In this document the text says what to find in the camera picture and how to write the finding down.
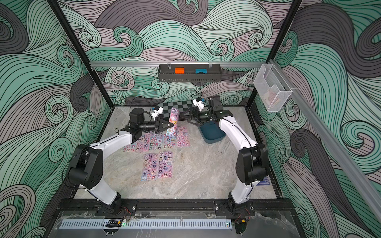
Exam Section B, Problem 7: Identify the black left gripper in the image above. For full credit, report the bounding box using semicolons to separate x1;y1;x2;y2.
138;119;173;134

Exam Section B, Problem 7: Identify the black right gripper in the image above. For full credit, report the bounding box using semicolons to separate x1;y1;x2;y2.
183;107;215;126

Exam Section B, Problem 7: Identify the lilac small sticker sheet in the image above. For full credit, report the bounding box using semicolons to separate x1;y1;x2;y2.
149;132;164;150

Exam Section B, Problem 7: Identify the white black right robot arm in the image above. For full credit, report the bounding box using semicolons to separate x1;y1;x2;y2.
180;96;269;214

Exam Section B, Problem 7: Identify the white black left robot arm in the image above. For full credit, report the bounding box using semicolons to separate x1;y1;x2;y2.
65;108;174;215

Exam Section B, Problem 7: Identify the teal plastic storage box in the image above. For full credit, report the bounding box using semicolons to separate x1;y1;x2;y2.
198;122;226;144

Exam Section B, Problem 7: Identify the black grey chessboard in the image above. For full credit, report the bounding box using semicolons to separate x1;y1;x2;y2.
158;101;193;114

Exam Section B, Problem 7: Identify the teal block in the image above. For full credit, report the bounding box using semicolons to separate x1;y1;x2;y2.
195;68;207;74

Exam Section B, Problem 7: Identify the orange block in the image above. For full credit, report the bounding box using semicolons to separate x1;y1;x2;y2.
175;67;185;74

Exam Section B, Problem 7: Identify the blue card pack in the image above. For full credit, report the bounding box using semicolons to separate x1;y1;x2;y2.
257;176;271;186

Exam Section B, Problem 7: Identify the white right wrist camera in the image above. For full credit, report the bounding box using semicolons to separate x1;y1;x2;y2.
192;97;205;112

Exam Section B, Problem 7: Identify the black wall shelf tray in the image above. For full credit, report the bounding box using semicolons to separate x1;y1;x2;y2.
158;64;222;83

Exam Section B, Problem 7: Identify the aluminium rail back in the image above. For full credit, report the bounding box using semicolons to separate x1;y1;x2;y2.
89;60;264;68

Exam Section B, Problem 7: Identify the aluminium rail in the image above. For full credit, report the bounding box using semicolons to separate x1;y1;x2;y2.
269;59;381;222
89;60;264;68

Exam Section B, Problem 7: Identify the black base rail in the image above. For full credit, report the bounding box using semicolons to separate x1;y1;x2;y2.
57;198;294;217

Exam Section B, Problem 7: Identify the clear acrylic wall holder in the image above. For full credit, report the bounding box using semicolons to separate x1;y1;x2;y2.
254;63;292;112

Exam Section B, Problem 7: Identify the white slotted cable duct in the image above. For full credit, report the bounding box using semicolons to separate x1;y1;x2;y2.
58;218;233;230

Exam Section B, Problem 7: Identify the aluminium rail right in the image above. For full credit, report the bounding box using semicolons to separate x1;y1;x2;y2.
269;59;381;222

